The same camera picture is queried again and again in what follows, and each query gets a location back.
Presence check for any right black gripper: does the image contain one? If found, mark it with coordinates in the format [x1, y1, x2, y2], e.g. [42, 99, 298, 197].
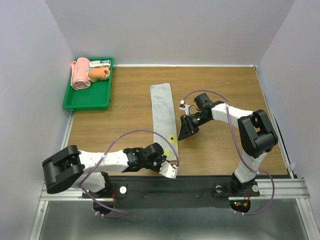
[177, 112, 211, 141]

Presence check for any yellow green towel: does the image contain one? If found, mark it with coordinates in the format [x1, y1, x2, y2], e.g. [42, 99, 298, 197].
[150, 83, 179, 162]

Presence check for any orange polka dot towel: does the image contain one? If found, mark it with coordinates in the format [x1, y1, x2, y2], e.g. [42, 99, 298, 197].
[86, 67, 111, 83]

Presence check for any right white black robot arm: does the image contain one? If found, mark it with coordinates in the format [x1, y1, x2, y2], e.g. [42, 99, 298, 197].
[178, 93, 278, 195]

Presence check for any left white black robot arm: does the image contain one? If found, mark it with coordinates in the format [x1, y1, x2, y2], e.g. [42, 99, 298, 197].
[42, 143, 177, 197]

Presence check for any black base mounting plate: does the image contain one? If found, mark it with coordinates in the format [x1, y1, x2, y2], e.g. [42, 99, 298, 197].
[82, 175, 261, 210]

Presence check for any green plastic tray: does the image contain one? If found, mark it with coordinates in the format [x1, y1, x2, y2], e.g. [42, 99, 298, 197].
[63, 57, 114, 112]

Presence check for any rolled white blue towel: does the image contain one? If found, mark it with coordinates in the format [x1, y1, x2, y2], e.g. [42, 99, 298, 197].
[89, 59, 112, 69]

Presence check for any rolled pink towel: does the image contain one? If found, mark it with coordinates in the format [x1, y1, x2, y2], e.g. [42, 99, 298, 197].
[70, 57, 91, 90]

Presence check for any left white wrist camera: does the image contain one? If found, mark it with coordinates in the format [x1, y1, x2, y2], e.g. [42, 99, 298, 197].
[159, 161, 178, 179]

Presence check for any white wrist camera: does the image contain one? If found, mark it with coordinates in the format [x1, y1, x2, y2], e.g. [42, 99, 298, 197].
[179, 100, 191, 114]
[159, 161, 178, 179]

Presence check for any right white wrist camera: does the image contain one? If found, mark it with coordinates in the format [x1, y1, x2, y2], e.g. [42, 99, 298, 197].
[179, 100, 191, 114]

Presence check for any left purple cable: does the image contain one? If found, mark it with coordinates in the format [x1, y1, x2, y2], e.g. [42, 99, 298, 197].
[79, 129, 180, 218]

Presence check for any aluminium frame rail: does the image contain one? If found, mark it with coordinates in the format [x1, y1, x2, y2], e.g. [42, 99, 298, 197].
[40, 178, 311, 201]

